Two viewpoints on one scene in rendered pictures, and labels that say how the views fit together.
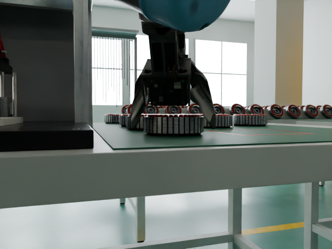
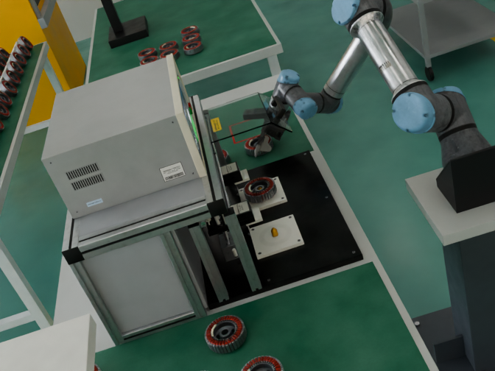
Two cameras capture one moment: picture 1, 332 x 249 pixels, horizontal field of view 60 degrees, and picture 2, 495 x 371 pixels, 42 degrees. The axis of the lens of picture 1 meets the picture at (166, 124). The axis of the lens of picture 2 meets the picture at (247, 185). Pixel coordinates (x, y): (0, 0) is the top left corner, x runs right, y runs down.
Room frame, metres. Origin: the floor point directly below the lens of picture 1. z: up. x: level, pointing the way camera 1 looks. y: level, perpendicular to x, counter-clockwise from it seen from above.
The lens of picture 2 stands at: (-0.04, 2.11, 2.02)
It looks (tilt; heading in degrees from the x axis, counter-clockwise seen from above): 33 degrees down; 288
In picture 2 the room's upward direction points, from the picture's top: 19 degrees counter-clockwise
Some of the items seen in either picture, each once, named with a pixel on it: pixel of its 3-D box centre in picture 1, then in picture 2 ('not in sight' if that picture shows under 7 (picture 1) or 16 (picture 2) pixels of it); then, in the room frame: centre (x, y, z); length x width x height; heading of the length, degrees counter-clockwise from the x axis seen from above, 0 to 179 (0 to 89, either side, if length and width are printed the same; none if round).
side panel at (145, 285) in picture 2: not in sight; (141, 288); (0.74, 0.88, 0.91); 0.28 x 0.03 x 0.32; 17
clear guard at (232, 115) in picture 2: not in sight; (236, 124); (0.51, 0.28, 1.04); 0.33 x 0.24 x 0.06; 17
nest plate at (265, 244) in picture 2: not in sight; (275, 235); (0.42, 0.57, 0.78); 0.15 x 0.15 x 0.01; 17
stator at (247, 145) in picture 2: (173, 124); (258, 145); (0.54, -0.01, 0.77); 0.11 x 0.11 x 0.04
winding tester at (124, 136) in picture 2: not in sight; (126, 131); (0.76, 0.53, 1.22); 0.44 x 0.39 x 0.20; 107
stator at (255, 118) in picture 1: (249, 119); not in sight; (0.94, -0.27, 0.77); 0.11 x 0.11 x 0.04
